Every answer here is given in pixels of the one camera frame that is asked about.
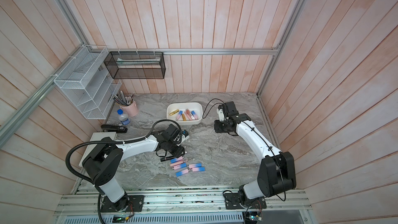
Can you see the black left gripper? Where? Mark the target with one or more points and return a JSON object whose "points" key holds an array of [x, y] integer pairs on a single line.
{"points": [[179, 152]]}

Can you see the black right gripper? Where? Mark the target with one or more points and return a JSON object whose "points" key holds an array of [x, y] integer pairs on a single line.
{"points": [[217, 127]]}

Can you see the pink blue lipstick top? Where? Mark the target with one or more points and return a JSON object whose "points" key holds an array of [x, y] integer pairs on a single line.
{"points": [[179, 116]]}

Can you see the pink blue lipstick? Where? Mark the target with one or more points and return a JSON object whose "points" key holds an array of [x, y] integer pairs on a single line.
{"points": [[175, 160], [197, 169], [178, 165], [196, 165], [179, 116], [183, 172]]}

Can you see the white plastic storage box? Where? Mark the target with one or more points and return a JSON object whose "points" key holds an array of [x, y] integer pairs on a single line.
{"points": [[191, 106]]}

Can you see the pink blue lipstick tube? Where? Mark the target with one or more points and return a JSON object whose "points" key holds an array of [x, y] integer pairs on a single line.
{"points": [[194, 115]]}

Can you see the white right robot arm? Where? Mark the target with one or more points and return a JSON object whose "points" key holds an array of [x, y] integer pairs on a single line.
{"points": [[277, 170]]}

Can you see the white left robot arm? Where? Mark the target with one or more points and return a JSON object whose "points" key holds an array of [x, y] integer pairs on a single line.
{"points": [[102, 162]]}

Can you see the pink blue lipstick middle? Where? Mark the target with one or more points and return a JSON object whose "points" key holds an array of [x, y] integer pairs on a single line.
{"points": [[175, 160]]}

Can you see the pink blue lipstick lower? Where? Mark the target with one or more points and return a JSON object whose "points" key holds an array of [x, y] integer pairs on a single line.
{"points": [[178, 165]]}

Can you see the pink blue lipstick bottom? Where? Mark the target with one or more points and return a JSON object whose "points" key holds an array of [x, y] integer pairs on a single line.
{"points": [[183, 172]]}

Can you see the pink blue lipstick far right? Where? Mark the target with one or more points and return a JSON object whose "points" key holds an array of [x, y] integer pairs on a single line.
{"points": [[197, 169]]}

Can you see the pink round cup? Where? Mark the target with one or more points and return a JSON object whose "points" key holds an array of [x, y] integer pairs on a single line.
{"points": [[131, 110]]}

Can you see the small clear water bottle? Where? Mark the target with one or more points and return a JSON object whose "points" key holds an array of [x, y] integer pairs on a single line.
{"points": [[123, 117]]}

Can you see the black stapler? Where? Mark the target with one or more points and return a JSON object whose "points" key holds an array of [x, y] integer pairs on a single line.
{"points": [[113, 128]]}

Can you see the pens in cup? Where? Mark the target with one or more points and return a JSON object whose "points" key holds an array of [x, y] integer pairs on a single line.
{"points": [[122, 99]]}

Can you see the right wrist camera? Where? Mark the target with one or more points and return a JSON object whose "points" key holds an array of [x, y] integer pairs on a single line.
{"points": [[221, 115]]}

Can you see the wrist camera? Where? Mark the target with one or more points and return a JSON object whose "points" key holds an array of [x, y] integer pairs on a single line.
{"points": [[184, 136], [221, 115]]}

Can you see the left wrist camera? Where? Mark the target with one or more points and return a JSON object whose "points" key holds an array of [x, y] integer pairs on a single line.
{"points": [[184, 136]]}

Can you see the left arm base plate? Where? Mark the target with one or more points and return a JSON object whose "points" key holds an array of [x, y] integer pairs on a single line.
{"points": [[127, 203]]}

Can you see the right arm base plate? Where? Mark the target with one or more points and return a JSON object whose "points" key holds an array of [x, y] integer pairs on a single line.
{"points": [[239, 201]]}

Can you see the black mesh wall basket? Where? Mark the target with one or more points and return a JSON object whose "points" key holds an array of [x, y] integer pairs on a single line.
{"points": [[135, 64]]}

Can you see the white wire mesh shelf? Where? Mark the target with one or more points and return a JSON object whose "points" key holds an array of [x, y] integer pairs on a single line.
{"points": [[87, 83]]}

